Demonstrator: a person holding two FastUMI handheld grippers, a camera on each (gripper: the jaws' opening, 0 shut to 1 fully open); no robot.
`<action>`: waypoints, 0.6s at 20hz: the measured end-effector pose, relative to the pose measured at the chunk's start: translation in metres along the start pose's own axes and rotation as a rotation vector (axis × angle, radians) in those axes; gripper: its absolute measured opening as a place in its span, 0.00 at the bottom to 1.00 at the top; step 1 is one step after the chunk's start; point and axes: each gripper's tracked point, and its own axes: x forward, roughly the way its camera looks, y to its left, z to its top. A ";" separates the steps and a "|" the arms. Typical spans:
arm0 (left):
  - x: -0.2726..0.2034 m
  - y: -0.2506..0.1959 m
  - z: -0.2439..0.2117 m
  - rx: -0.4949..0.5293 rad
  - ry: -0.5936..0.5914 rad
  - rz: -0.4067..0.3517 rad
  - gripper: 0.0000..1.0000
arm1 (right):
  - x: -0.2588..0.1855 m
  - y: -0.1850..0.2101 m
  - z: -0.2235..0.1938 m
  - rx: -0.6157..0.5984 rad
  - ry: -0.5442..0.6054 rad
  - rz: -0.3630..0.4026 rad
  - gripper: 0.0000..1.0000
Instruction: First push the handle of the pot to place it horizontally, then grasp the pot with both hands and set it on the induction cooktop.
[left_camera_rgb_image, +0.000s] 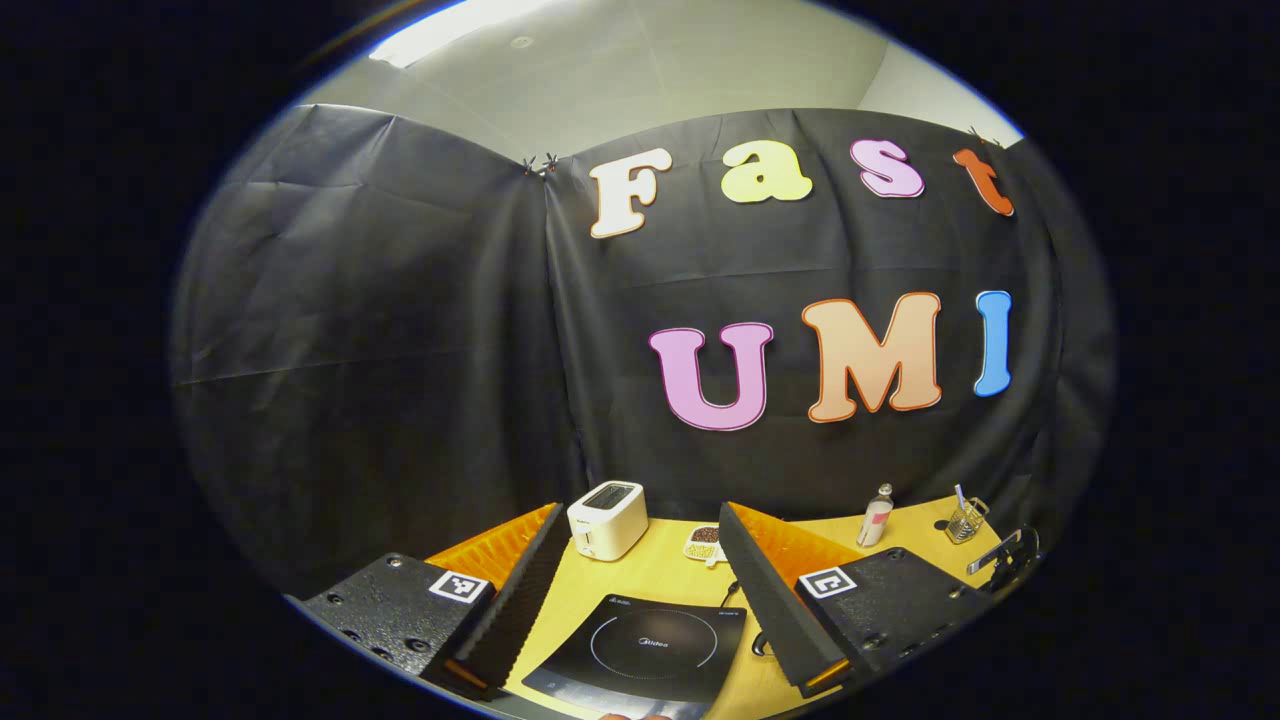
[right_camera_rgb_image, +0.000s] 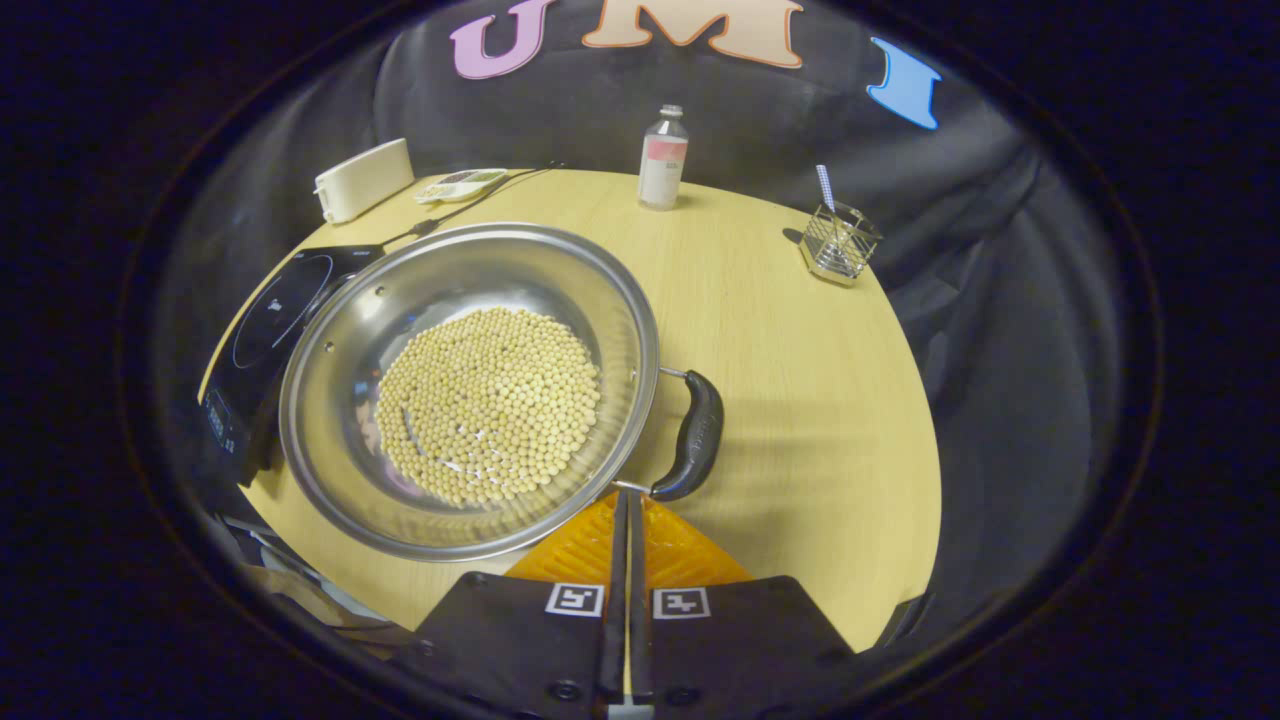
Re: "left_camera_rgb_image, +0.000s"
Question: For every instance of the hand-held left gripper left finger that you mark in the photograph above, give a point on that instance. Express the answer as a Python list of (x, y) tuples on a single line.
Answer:
[(525, 600)]

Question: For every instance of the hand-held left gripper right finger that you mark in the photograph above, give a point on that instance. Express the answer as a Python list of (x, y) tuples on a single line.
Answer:
[(765, 600)]

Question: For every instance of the black induction cooktop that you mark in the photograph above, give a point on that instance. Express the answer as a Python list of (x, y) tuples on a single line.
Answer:
[(650, 645)]

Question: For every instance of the white divided dish of grains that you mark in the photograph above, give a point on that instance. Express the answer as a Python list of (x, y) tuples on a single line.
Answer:
[(703, 540)]

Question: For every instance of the white toaster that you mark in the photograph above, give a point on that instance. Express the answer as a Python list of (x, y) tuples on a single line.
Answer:
[(605, 520)]

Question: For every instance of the clear bottle with pink label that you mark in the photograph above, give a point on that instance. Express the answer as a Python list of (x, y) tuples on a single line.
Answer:
[(874, 520)]

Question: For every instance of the black backdrop cloth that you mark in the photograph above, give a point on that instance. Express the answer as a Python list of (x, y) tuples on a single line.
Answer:
[(400, 330)]

